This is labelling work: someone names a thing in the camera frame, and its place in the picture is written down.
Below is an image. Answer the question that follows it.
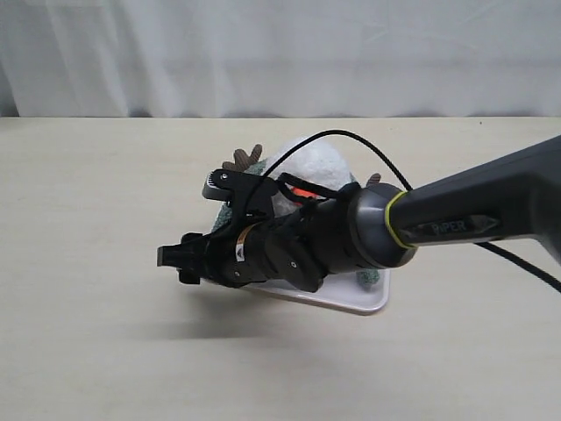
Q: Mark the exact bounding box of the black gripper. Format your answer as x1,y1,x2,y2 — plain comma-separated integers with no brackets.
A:
157,205,351,293

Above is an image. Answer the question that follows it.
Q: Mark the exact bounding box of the green fuzzy scarf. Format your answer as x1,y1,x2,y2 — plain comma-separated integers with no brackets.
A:
209,157,382,293

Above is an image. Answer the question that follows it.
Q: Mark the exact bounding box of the white plush snowman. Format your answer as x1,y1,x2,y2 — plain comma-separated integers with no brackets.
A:
221,134,382,220

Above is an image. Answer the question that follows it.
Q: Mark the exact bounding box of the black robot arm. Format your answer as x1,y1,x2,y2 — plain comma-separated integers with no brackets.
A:
157,138,560,293

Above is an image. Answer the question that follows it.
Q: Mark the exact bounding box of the white rectangular tray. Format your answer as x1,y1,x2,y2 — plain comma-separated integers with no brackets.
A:
238,269,391,316

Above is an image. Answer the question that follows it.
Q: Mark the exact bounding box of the white backdrop curtain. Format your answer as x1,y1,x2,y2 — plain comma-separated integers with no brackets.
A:
1,1,560,118

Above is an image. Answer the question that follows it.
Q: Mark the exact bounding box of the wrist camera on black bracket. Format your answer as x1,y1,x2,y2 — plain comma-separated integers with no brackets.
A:
202,168,278,218

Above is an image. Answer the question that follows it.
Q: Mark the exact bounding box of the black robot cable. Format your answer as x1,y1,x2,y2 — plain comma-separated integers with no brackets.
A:
245,129,561,293

